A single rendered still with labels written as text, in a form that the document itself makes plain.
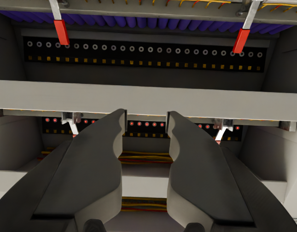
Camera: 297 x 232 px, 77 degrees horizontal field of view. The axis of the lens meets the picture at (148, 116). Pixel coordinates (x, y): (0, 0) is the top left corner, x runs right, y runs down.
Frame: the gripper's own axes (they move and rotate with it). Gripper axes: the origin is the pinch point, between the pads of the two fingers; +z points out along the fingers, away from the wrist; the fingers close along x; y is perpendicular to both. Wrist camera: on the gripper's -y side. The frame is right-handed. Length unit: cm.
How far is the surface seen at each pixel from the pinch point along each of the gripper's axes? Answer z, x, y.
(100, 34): 32.5, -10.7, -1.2
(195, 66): 30.7, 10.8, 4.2
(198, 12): 22.0, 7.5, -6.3
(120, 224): 20, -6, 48
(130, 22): 27.5, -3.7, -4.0
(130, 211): 24, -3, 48
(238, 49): 18.5, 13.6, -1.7
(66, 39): 18.5, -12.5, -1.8
